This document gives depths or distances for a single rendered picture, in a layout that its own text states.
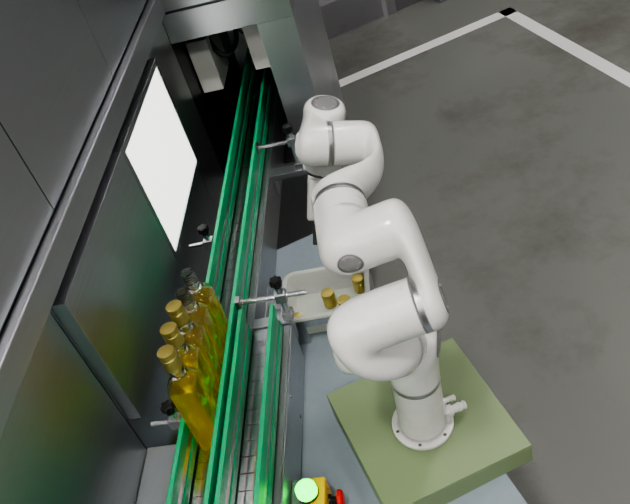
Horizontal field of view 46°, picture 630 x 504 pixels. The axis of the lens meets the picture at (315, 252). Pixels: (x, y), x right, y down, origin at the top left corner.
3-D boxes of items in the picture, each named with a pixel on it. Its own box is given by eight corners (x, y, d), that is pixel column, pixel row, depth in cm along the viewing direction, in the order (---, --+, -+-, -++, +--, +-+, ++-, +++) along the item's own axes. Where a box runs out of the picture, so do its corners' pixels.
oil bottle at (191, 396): (204, 427, 157) (167, 364, 144) (229, 424, 156) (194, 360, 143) (201, 450, 153) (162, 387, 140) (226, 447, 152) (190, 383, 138)
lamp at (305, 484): (297, 484, 148) (293, 476, 146) (319, 482, 147) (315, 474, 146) (296, 505, 145) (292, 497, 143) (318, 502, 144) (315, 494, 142)
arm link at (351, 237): (343, 267, 123) (429, 236, 120) (360, 369, 107) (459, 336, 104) (303, 198, 112) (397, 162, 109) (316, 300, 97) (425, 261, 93)
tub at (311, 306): (291, 296, 199) (283, 273, 194) (374, 282, 195) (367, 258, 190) (289, 345, 186) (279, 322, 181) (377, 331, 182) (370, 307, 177)
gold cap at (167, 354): (179, 355, 141) (170, 340, 138) (185, 366, 139) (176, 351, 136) (162, 365, 140) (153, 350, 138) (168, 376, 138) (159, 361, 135)
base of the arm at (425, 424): (449, 384, 158) (444, 338, 148) (478, 430, 149) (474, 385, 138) (382, 411, 156) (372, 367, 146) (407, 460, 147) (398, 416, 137)
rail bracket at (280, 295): (245, 318, 178) (229, 282, 170) (313, 307, 175) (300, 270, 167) (244, 328, 176) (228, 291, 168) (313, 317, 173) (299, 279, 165)
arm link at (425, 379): (444, 400, 137) (438, 346, 126) (374, 399, 140) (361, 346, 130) (445, 358, 144) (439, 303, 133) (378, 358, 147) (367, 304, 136)
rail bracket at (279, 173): (273, 188, 233) (251, 128, 218) (325, 178, 230) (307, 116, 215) (272, 197, 229) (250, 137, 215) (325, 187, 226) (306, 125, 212)
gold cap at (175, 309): (174, 315, 150) (166, 300, 147) (190, 312, 149) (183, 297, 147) (171, 328, 147) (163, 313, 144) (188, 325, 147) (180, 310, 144)
